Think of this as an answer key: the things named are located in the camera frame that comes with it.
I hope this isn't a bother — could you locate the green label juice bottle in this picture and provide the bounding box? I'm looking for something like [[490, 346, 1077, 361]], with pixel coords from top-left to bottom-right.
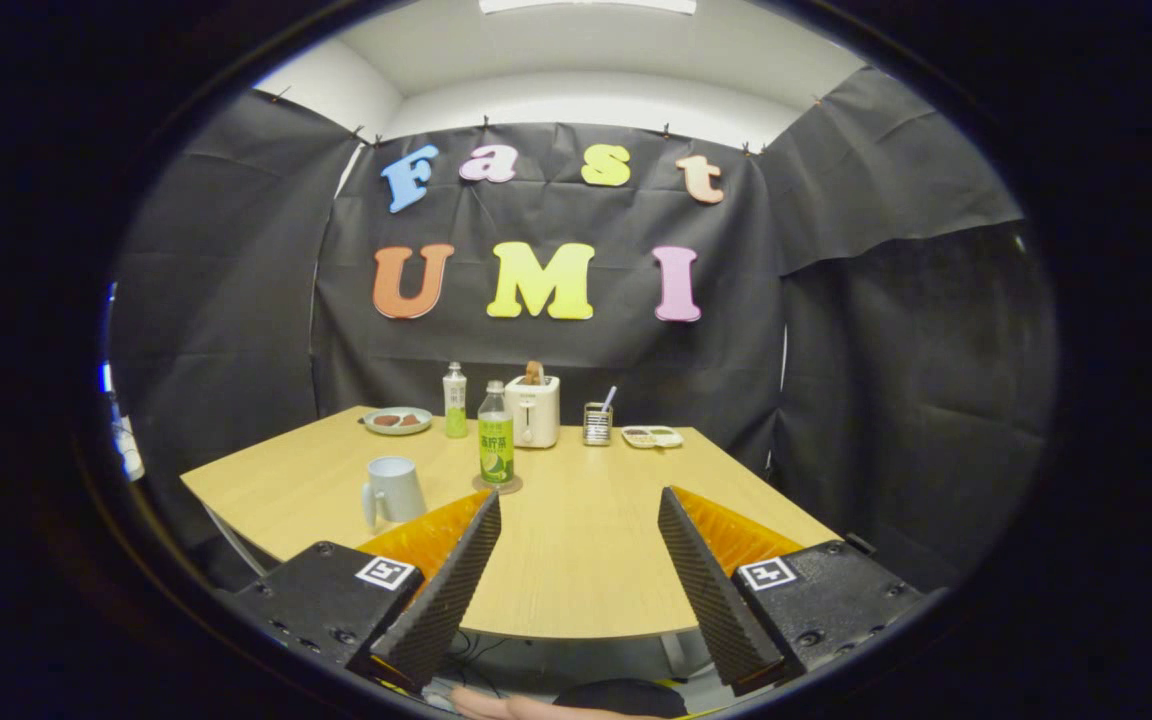
[[477, 380, 516, 487]]

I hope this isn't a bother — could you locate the pale green plate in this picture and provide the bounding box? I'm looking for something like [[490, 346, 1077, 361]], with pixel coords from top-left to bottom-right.
[[362, 407, 434, 436]]

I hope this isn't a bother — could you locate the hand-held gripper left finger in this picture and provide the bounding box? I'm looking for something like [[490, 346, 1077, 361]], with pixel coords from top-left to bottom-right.
[[226, 490, 503, 691]]

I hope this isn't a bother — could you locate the white device with cables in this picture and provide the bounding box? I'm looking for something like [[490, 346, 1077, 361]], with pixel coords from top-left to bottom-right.
[[111, 415, 145, 483]]

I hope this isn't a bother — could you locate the slim white green drink bottle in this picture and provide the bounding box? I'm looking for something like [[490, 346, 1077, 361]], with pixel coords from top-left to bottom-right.
[[443, 362, 469, 439]]

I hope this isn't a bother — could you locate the white cup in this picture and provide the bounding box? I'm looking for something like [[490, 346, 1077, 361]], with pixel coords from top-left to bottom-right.
[[362, 456, 428, 531]]

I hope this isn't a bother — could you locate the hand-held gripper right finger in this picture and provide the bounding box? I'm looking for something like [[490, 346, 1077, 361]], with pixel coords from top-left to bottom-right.
[[658, 486, 927, 696]]

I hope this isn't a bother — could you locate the white toaster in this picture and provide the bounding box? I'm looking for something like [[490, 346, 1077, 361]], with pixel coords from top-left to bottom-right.
[[504, 375, 561, 449]]

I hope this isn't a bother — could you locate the computer monitor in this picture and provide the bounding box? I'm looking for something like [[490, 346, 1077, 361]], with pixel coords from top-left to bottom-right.
[[101, 285, 122, 396]]

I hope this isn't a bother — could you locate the wooden table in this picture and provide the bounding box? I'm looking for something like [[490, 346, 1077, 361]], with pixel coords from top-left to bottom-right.
[[180, 405, 840, 641]]

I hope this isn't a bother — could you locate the ceiling light panel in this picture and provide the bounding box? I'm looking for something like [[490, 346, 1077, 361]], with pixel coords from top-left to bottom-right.
[[479, 0, 697, 15]]

